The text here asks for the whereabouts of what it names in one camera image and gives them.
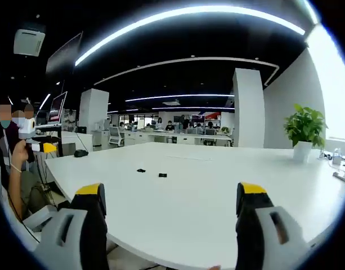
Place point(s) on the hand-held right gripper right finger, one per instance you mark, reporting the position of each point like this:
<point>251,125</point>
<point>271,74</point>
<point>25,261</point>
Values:
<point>256,239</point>

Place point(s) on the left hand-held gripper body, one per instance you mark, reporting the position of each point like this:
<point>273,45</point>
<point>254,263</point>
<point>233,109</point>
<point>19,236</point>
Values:
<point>26,128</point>

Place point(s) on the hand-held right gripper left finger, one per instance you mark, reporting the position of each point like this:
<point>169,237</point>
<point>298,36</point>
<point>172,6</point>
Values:
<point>76,239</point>

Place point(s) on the black pronged plastic buckle part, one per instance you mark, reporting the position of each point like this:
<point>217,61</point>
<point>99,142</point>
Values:
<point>141,170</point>

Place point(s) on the black plastic buckle socket part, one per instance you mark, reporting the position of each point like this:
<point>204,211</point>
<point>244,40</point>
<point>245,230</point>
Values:
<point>162,175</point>

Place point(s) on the person's left hand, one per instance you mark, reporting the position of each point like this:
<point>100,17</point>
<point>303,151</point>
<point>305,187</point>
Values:
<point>20,153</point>

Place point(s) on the person's right hand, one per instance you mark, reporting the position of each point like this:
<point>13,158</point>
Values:
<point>215,267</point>

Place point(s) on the black standing desk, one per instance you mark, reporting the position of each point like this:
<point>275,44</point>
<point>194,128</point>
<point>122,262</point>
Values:
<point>52,132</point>

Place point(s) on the black pouch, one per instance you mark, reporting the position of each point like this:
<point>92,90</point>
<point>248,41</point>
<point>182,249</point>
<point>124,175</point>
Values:
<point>80,153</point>

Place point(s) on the computer monitor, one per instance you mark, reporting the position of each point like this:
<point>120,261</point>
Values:
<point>57,108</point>

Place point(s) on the person's olive trousers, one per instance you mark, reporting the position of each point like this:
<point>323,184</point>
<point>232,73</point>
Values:
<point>34,191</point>

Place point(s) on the white mesh office chair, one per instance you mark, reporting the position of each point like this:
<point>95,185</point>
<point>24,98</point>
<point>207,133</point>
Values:
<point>116,135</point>

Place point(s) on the black hanging screen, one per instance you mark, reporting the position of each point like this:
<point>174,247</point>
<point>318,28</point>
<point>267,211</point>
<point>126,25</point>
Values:
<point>63,54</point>

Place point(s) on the white ceiling air conditioner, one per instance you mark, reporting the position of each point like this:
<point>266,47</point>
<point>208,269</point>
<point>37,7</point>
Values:
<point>29,42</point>

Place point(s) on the clear plastic bottle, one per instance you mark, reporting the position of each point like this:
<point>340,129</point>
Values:
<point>336,157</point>

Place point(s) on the potted green plant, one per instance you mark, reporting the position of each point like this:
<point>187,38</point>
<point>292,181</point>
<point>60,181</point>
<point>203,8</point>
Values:
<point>304,126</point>

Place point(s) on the row of white office desks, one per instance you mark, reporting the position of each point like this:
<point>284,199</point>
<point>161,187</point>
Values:
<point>172,137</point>

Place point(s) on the ceiling light strip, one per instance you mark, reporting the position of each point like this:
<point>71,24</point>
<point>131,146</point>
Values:
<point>166,19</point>

